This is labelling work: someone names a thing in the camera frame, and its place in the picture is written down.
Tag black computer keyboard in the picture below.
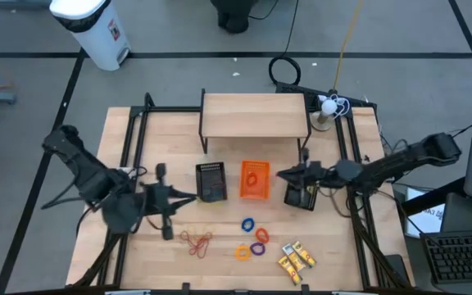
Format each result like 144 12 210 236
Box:
419 229 472 285

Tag orange plastic mesh basket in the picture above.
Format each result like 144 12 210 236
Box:
238 159 271 202

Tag white bulb desk lamp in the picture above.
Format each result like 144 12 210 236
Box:
309 98 339 133

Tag white paper sign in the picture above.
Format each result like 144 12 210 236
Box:
404 187 446 239

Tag small black flat device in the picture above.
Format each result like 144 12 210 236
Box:
384 253 411 288

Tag black plastic mesh basket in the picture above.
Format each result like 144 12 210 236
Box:
284 182 318 211
195 161 228 204

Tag white trash can black rim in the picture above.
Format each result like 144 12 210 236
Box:
49 0 132 72

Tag coiled black floor cable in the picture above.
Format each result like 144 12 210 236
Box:
267 0 302 87

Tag wooden shelf riser black legs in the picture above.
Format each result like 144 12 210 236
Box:
197 88 313 155

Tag orange coil hair tie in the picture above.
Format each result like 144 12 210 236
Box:
235 244 252 262

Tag white lamp cable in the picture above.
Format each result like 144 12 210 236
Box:
316 93 352 120

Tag black metal bar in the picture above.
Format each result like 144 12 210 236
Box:
399 176 466 217

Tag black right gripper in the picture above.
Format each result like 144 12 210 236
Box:
276 147 338 197

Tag black hanging cable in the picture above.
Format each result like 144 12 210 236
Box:
75 204 98 238

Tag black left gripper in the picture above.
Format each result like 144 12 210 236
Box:
142 162 198 242

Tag person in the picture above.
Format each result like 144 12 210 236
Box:
210 0 261 34

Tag yellow floor cable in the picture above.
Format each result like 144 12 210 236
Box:
332 0 364 92

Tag light grey edge plate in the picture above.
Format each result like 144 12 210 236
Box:
104 289 152 295
331 289 379 295

